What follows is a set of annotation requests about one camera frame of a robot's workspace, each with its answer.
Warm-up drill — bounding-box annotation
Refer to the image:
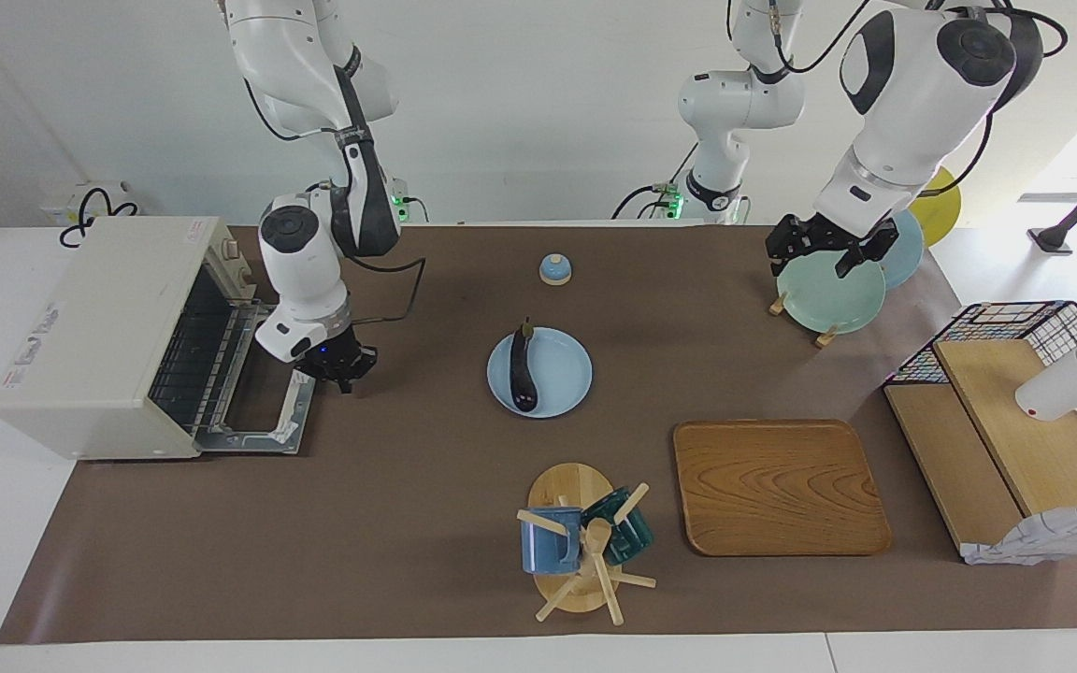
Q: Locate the white power strip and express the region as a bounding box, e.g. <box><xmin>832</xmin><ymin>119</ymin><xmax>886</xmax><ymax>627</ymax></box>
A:
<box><xmin>41</xmin><ymin>179</ymin><xmax>133</xmax><ymax>225</ymax></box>

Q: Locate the pale green plate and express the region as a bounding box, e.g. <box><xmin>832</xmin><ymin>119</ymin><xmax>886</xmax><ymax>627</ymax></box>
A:
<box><xmin>776</xmin><ymin>252</ymin><xmax>887</xmax><ymax>335</ymax></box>

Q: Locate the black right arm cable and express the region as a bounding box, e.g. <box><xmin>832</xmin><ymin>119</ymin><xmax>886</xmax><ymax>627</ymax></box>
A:
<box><xmin>342</xmin><ymin>254</ymin><xmax>427</xmax><ymax>328</ymax></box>

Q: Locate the dark purple eggplant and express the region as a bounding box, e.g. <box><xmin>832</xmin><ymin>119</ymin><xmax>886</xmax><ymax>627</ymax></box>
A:
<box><xmin>510</xmin><ymin>318</ymin><xmax>539</xmax><ymax>413</ymax></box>

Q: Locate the brown table mat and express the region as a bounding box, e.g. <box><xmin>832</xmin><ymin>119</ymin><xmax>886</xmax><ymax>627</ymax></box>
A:
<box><xmin>0</xmin><ymin>224</ymin><xmax>1077</xmax><ymax>646</ymax></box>

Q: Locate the white cylindrical cup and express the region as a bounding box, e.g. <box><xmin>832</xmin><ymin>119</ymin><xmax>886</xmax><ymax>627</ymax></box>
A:
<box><xmin>1014</xmin><ymin>344</ymin><xmax>1077</xmax><ymax>422</ymax></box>

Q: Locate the dark green mug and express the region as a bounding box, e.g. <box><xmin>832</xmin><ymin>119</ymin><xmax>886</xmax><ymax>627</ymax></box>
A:
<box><xmin>582</xmin><ymin>486</ymin><xmax>655</xmax><ymax>565</ymax></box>

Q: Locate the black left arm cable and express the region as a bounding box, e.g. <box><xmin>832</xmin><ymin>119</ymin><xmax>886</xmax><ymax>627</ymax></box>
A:
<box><xmin>912</xmin><ymin>5</ymin><xmax>1070</xmax><ymax>199</ymax></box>

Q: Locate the yellow plate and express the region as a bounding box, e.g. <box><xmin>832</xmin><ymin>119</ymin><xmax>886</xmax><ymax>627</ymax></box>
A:
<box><xmin>908</xmin><ymin>166</ymin><xmax>962</xmax><ymax>249</ymax></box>

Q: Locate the pale blue smooth plate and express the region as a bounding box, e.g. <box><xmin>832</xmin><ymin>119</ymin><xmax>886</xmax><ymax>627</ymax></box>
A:
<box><xmin>861</xmin><ymin>210</ymin><xmax>926</xmax><ymax>291</ymax></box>

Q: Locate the wooden mug tree stand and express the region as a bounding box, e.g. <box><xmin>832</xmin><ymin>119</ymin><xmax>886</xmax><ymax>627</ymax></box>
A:
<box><xmin>515</xmin><ymin>462</ymin><xmax>658</xmax><ymax>626</ymax></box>

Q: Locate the blue mug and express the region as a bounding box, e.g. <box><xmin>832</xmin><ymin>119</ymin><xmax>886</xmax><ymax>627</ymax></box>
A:
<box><xmin>520</xmin><ymin>506</ymin><xmax>584</xmax><ymax>575</ymax></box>

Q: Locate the black power strip cable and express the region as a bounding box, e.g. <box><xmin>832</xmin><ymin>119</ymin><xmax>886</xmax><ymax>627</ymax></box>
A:
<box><xmin>59</xmin><ymin>187</ymin><xmax>140</xmax><ymax>249</ymax></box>

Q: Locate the light blue ribbed plate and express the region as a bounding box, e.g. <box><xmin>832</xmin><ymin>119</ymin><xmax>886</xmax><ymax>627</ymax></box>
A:
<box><xmin>486</xmin><ymin>326</ymin><xmax>594</xmax><ymax>419</ymax></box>

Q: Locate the wooden serving tray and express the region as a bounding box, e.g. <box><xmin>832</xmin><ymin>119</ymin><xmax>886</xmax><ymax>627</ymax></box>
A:
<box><xmin>672</xmin><ymin>419</ymin><xmax>893</xmax><ymax>558</ymax></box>

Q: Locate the cream toaster oven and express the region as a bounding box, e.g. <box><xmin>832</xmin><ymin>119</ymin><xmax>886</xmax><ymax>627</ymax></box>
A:
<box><xmin>0</xmin><ymin>216</ymin><xmax>317</xmax><ymax>461</ymax></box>

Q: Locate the wooden plate rack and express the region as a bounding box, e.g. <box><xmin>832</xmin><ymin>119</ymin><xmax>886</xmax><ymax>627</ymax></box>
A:
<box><xmin>768</xmin><ymin>292</ymin><xmax>840</xmax><ymax>349</ymax></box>

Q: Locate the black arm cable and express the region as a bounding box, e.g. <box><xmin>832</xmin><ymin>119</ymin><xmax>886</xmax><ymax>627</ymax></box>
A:
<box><xmin>342</xmin><ymin>254</ymin><xmax>427</xmax><ymax>328</ymax></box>
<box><xmin>912</xmin><ymin>5</ymin><xmax>1070</xmax><ymax>199</ymax></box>

